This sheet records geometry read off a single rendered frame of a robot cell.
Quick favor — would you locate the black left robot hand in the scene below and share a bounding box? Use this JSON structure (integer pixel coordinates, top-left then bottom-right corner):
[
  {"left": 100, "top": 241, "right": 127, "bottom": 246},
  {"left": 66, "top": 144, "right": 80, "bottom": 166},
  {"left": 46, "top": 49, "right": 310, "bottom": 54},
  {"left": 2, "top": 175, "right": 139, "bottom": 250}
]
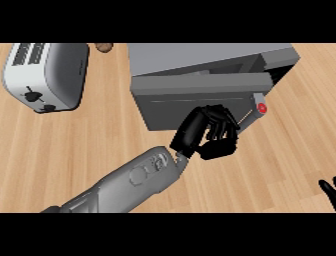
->
[{"left": 168, "top": 104, "right": 242, "bottom": 161}]

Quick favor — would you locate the dark grey microwave door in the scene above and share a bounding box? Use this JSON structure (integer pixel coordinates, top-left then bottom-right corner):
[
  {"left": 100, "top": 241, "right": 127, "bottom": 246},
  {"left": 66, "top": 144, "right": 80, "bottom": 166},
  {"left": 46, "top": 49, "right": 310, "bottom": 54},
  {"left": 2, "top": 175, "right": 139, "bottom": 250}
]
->
[{"left": 128, "top": 72, "right": 275, "bottom": 132}]

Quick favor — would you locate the grey microwave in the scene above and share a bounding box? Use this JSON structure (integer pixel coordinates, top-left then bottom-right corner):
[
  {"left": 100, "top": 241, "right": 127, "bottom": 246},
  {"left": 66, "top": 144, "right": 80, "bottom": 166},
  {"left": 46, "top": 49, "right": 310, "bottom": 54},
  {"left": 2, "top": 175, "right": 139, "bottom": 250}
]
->
[{"left": 127, "top": 43, "right": 303, "bottom": 111}]

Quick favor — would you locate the brown round object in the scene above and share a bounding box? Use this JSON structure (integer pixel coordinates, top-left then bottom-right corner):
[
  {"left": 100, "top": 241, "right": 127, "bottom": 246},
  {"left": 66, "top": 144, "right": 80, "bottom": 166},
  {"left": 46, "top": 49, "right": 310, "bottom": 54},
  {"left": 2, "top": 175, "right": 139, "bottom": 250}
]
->
[{"left": 95, "top": 43, "right": 115, "bottom": 54}]

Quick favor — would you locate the silver toaster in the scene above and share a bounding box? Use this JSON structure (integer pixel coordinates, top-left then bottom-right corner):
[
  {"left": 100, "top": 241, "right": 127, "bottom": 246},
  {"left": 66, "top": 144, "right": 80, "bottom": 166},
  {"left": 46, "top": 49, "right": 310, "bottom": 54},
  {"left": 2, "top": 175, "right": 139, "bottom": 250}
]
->
[{"left": 2, "top": 43, "right": 92, "bottom": 115}]

